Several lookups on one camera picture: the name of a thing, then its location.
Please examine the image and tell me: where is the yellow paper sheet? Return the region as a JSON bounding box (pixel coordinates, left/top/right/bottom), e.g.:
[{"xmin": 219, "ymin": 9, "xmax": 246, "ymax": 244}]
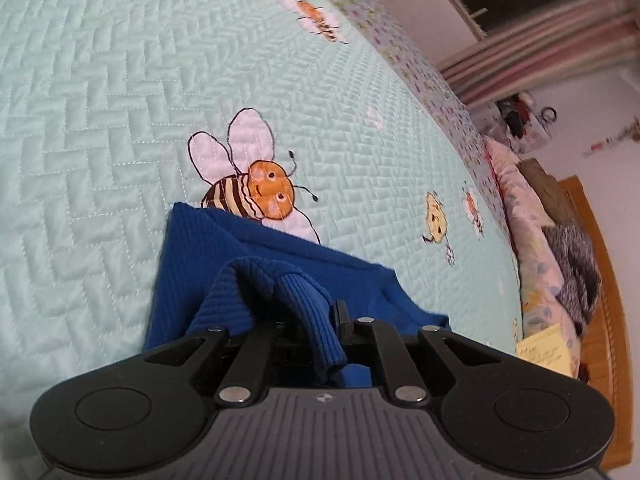
[{"xmin": 516, "ymin": 324, "xmax": 574, "ymax": 377}]

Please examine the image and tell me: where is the blue knit sweater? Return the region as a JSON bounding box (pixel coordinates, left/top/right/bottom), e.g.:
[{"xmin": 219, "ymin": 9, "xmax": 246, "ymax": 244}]
[{"xmin": 144, "ymin": 203, "xmax": 449, "ymax": 388}]

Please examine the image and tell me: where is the pink curtain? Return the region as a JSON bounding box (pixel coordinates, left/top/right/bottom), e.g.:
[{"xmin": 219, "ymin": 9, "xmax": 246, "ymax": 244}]
[{"xmin": 438, "ymin": 0, "xmax": 639, "ymax": 110}]

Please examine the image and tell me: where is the dark patterned garment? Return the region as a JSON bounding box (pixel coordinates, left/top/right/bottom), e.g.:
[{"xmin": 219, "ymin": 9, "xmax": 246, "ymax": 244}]
[{"xmin": 542, "ymin": 221, "xmax": 602, "ymax": 337}]

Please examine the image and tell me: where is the bee pattern quilted bedspread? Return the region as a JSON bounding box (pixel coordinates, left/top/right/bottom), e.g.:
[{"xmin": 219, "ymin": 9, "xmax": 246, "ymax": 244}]
[{"xmin": 1, "ymin": 0, "xmax": 522, "ymax": 479}]

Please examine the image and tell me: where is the floral pink pillow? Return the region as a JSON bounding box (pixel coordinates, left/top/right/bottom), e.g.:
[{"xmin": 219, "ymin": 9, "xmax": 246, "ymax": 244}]
[{"xmin": 485, "ymin": 138, "xmax": 580, "ymax": 378}]

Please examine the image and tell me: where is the olive brown pillow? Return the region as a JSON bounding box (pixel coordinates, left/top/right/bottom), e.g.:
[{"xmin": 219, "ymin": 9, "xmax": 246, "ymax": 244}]
[{"xmin": 518, "ymin": 158, "xmax": 577, "ymax": 224}]

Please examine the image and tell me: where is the wooden headboard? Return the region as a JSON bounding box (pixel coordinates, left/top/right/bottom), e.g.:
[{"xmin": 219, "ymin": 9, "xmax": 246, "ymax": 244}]
[{"xmin": 559, "ymin": 176, "xmax": 634, "ymax": 471}]

